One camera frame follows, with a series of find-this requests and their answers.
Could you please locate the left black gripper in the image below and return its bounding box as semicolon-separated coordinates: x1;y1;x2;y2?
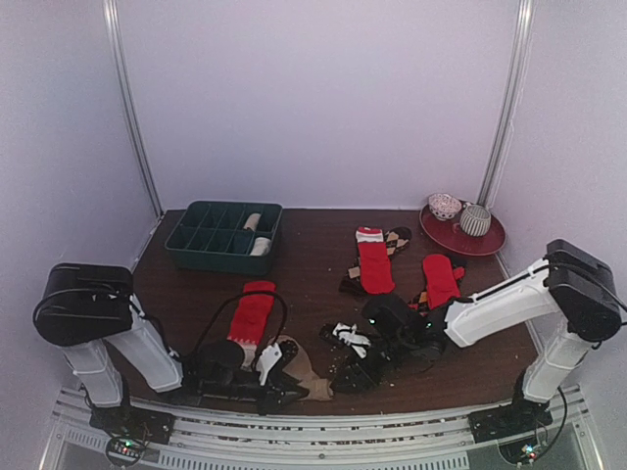
201;373;306;419

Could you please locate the beige sock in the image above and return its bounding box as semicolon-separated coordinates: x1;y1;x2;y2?
278;335;334;401
242;212;262;231

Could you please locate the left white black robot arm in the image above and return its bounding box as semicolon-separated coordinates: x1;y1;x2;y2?
32;263;310;435

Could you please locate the red sock near left arm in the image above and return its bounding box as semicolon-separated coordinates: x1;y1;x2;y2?
227;295;274;369

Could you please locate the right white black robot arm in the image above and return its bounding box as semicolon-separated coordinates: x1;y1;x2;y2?
320;239;626;433

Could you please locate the red sock with white cuff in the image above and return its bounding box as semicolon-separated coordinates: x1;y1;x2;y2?
356;227;396;295

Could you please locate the red sock on right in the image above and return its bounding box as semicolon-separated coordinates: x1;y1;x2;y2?
422;254;466;309

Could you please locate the argyle sock at back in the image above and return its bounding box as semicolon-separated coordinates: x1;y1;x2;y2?
339;226;412;296

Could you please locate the green divided organizer tray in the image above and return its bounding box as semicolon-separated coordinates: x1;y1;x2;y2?
165;201;283;276

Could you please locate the red plate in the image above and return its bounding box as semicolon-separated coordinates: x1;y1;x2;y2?
419;206;506;258

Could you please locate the white dotted bowl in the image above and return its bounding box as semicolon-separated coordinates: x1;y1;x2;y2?
428;193;462;221

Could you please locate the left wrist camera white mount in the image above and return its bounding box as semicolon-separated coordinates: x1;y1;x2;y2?
255;340;299;386

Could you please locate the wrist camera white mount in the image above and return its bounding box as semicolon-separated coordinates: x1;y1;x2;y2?
318;322;372;359
255;340;299;386

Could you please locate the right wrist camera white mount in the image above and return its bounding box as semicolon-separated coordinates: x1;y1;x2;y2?
318;322;372;359

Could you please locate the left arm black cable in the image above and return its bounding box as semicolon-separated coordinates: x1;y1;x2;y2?
193;291;289;356

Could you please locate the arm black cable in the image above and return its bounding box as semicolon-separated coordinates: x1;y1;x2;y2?
193;291;289;356
595;278;627;353

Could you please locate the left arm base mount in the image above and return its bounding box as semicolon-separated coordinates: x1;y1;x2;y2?
89;405;175;467

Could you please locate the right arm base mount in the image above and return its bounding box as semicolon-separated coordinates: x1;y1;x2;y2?
468;399;553;466

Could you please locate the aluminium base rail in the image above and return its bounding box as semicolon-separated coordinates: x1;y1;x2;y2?
35;387;608;469

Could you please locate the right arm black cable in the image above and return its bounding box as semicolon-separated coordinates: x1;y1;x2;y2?
595;278;627;353

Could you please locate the right aluminium frame post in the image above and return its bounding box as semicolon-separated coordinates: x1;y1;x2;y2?
477;0;535;209

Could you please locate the aluminium frame post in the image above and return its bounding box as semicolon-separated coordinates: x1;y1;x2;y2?
103;0;164;218
477;0;535;209

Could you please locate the left aluminium frame post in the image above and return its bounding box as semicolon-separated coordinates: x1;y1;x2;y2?
103;0;164;218

